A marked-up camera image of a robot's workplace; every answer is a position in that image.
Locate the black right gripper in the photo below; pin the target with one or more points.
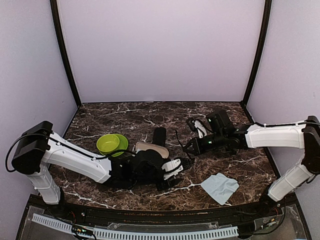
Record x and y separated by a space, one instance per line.
198 148

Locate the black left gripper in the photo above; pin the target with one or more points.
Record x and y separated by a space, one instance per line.
170 184

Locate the black round sunglasses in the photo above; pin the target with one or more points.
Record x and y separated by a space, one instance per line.
192 160

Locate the plaid brown glasses case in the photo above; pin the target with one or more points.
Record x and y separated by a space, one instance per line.
144 146

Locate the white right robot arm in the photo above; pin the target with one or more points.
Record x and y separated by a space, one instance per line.
301 135

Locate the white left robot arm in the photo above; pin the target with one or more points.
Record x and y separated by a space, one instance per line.
40 146

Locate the black quilted glasses case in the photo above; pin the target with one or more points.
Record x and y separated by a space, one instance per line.
159 136

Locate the blue cleaning cloth right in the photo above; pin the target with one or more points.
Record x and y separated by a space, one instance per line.
219 187

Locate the green plate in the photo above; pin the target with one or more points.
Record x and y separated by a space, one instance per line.
123 145

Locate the green bowl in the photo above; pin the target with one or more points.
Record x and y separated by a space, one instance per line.
107 143

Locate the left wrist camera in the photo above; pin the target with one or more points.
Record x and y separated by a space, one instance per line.
174 166

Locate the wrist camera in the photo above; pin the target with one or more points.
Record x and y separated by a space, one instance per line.
197 126
174 166

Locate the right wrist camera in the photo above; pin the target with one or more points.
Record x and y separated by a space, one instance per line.
197 126

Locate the white slotted cable duct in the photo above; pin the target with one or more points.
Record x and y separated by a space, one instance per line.
99 233

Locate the black corner frame post left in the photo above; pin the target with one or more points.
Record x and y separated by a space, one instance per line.
63 51

